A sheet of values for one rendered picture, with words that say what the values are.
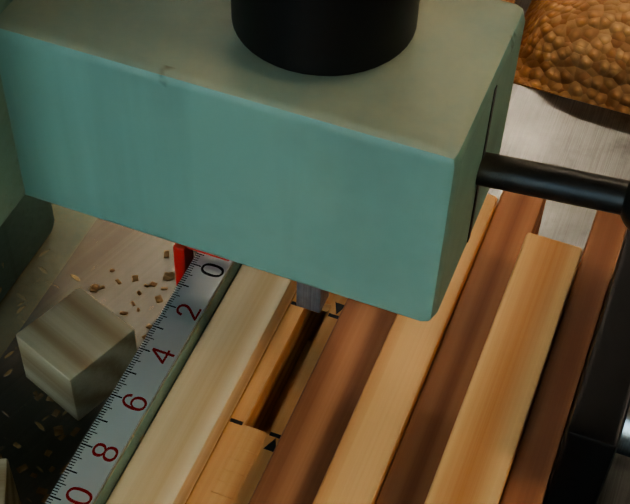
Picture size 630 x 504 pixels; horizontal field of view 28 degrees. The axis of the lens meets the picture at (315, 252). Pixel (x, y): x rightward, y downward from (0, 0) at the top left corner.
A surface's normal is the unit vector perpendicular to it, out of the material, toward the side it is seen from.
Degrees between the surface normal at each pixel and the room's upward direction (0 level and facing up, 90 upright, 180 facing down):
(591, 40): 38
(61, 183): 90
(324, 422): 0
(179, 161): 90
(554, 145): 0
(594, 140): 0
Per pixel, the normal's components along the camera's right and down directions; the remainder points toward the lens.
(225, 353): 0.03, -0.65
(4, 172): 0.93, 0.29
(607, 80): -0.36, 0.47
